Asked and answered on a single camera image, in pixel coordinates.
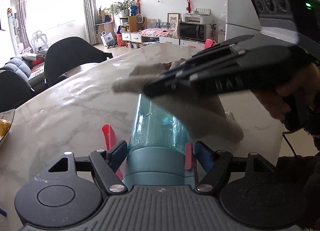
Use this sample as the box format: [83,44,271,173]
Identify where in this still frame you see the beige knitted cloth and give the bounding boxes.
[112,58,244,144]

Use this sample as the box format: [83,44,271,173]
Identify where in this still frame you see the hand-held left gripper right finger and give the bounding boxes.
[194,141,283,194]

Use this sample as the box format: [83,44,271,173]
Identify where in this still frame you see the white office chair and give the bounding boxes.
[31,30,49,54]

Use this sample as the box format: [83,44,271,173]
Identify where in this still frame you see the framed cartoon picture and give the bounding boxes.
[167,13,180,31]

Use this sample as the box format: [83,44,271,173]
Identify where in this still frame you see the teal transparent container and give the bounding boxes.
[102,93,199,189]

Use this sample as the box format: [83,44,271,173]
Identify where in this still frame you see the white fridge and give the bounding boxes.
[226,0,310,44]

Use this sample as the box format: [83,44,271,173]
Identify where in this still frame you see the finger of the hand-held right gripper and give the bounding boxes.
[161,35,258,74]
[144,62,238,98]

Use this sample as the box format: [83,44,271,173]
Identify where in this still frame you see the wooden cabinet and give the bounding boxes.
[119,16,145,33]

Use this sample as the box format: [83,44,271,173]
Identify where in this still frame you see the white shelf unit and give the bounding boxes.
[7,8,20,55]

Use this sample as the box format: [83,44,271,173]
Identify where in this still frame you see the grey curtain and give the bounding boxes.
[80,0,98,45]
[15,0,32,49]

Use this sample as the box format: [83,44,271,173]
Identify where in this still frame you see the wooden desk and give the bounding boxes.
[95,21,115,44]

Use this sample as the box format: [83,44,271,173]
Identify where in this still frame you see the white drawer cabinet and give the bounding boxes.
[121,32,208,49]

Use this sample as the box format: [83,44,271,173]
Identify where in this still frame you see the dark dining chair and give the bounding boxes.
[44,36,113,88]
[0,70,35,113]

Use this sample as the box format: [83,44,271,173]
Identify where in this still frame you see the person's right forearm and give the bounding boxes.
[301,106,320,151]

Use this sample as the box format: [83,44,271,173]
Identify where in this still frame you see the white dish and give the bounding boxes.
[0,108,16,149]

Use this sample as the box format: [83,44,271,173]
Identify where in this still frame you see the pink blanket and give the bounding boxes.
[139,28,175,38]

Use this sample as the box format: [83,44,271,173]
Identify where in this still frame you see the white printer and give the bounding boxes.
[181,8,213,25]

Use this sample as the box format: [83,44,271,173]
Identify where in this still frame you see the white paper shopping bag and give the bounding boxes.
[101,31,115,46]

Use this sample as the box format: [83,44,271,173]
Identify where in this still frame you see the person's right hand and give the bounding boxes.
[252,88,291,123]

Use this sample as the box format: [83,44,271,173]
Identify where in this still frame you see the black microwave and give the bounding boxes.
[179,22,207,40]

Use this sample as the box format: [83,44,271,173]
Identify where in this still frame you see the grey sofa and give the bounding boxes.
[0,56,32,81]

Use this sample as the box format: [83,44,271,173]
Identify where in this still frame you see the person's dark fuzzy garment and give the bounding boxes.
[276,155,320,231]

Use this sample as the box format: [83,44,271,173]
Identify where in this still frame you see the black cable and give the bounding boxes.
[282,131,299,158]

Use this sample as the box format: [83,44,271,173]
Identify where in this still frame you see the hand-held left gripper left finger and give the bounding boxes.
[37,140,128,195]

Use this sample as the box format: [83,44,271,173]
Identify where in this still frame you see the potted green plant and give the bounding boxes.
[107,0,135,18]

